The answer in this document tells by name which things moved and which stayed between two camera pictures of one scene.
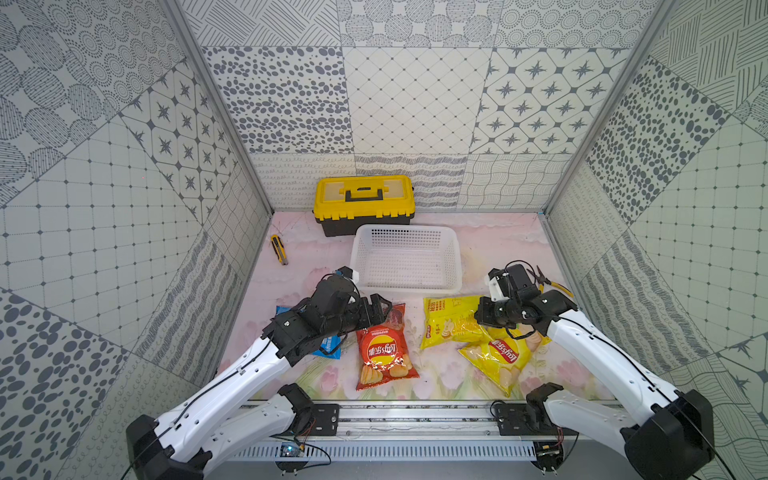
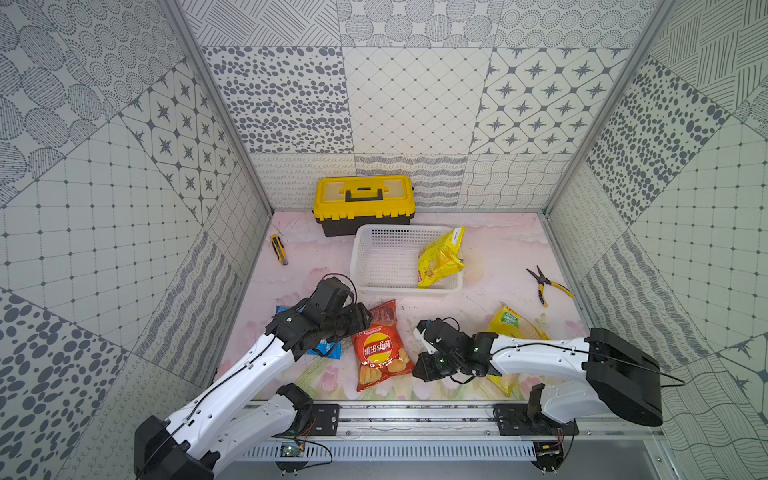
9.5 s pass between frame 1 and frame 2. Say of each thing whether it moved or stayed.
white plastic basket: stayed
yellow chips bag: moved
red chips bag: stayed
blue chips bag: stayed
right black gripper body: moved
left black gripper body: stayed
